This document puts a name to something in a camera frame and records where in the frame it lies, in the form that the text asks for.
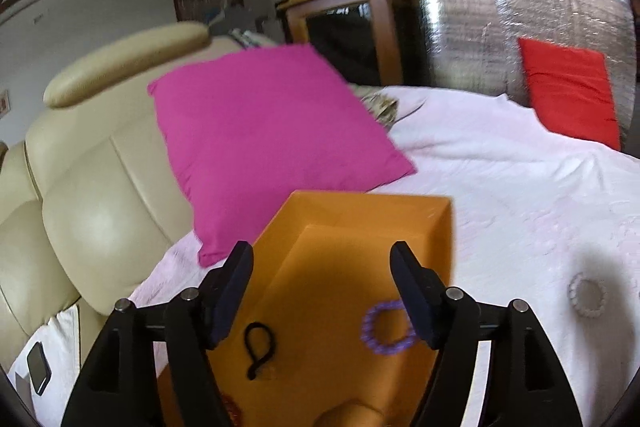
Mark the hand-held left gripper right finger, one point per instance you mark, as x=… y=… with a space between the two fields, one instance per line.
x=415 y=302

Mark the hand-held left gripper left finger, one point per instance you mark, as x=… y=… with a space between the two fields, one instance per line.
x=227 y=302

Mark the orange cardboard box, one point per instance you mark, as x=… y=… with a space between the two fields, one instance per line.
x=325 y=287

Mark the white blanket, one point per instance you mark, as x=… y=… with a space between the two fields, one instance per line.
x=500 y=187

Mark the cream leather sofa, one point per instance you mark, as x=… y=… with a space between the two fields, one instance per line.
x=100 y=217

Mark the pink cushion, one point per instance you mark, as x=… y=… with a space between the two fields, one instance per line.
x=270 y=132

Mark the patterned cloth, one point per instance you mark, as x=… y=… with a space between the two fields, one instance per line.
x=382 y=107

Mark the black smartphone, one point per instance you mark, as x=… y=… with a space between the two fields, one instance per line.
x=39 y=367

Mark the red cushion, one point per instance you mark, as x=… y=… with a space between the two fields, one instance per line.
x=570 y=92

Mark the striped cloth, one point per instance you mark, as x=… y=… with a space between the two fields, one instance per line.
x=245 y=38

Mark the silver foil insulation board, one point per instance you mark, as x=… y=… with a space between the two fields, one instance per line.
x=465 y=22

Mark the window grille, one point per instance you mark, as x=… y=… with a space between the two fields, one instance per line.
x=190 y=4

